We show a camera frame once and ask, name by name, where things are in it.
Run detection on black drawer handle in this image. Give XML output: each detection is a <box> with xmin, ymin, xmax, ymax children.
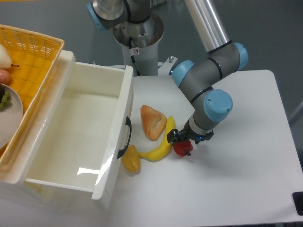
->
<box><xmin>117</xmin><ymin>116</ymin><xmax>132</xmax><ymax>159</ymax></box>

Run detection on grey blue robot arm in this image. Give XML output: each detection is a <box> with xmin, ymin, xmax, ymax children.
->
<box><xmin>87</xmin><ymin>0</ymin><xmax>248</xmax><ymax>144</ymax></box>

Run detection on white plate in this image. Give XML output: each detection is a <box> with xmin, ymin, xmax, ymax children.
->
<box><xmin>0</xmin><ymin>84</ymin><xmax>23</xmax><ymax>148</ymax></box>

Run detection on black cable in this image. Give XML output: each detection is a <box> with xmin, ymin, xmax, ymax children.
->
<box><xmin>128</xmin><ymin>37</ymin><xmax>143</xmax><ymax>77</ymax></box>

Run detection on yellow bell pepper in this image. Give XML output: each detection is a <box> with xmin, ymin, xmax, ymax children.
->
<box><xmin>122</xmin><ymin>145</ymin><xmax>141</xmax><ymax>173</ymax></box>

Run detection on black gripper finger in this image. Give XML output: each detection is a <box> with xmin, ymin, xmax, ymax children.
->
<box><xmin>195</xmin><ymin>131</ymin><xmax>214</xmax><ymax>145</ymax></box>
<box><xmin>166</xmin><ymin>129</ymin><xmax>187</xmax><ymax>145</ymax></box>

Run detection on black corner device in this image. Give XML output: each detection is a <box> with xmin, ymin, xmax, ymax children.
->
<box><xmin>292</xmin><ymin>192</ymin><xmax>303</xmax><ymax>216</ymax></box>

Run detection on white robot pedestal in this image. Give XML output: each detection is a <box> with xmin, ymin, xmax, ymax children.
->
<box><xmin>113</xmin><ymin>13</ymin><xmax>178</xmax><ymax>76</ymax></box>

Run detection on white plastic drawer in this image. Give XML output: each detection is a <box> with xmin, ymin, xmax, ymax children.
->
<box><xmin>27</xmin><ymin>62</ymin><xmax>134</xmax><ymax>210</ymax></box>

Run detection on yellow banana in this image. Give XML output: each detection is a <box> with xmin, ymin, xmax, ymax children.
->
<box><xmin>138</xmin><ymin>116</ymin><xmax>175</xmax><ymax>162</ymax></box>

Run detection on white drawer cabinet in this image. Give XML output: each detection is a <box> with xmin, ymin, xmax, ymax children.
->
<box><xmin>0</xmin><ymin>51</ymin><xmax>75</xmax><ymax>210</ymax></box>

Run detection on pink peach fruit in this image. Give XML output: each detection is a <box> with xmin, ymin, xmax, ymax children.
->
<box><xmin>0</xmin><ymin>69</ymin><xmax>11</xmax><ymax>85</ymax></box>

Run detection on green grapes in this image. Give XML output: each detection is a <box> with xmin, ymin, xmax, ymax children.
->
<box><xmin>0</xmin><ymin>91</ymin><xmax>12</xmax><ymax>110</ymax></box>

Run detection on red bell pepper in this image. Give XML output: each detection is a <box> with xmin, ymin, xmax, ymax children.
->
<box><xmin>173</xmin><ymin>140</ymin><xmax>193</xmax><ymax>157</ymax></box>

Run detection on orange croissant bread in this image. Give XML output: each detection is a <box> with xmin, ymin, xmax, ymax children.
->
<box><xmin>140</xmin><ymin>105</ymin><xmax>167</xmax><ymax>141</ymax></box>

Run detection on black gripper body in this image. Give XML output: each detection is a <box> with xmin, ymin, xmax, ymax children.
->
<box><xmin>183</xmin><ymin>125</ymin><xmax>205</xmax><ymax>143</ymax></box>

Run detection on white pear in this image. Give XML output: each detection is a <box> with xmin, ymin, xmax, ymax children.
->
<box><xmin>0</xmin><ymin>45</ymin><xmax>19</xmax><ymax>70</ymax></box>

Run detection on yellow woven basket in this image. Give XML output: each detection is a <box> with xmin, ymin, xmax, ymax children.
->
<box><xmin>0</xmin><ymin>25</ymin><xmax>64</xmax><ymax>166</ymax></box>

